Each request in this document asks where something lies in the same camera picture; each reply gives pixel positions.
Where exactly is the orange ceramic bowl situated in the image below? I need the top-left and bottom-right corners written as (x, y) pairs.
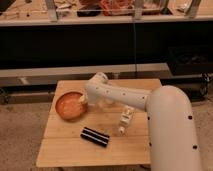
top-left (55, 92), bottom-right (88, 120)

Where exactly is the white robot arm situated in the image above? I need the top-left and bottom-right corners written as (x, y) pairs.
top-left (84, 72), bottom-right (203, 171)

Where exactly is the black striped rectangular box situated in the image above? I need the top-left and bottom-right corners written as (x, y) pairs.
top-left (80, 127), bottom-right (110, 147)

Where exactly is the wooden table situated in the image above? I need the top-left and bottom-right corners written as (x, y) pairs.
top-left (35, 78), bottom-right (163, 169)

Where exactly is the small white plastic bottle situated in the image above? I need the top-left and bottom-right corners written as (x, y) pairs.
top-left (118, 105), bottom-right (135, 134)

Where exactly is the orange object on shelf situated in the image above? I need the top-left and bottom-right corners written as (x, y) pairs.
top-left (100, 0), bottom-right (133, 16)

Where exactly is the black bin on right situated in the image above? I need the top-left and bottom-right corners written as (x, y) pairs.
top-left (167, 46), bottom-right (213, 75)

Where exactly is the long workbench shelf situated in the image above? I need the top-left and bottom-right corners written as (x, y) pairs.
top-left (0, 0), bottom-right (213, 27)

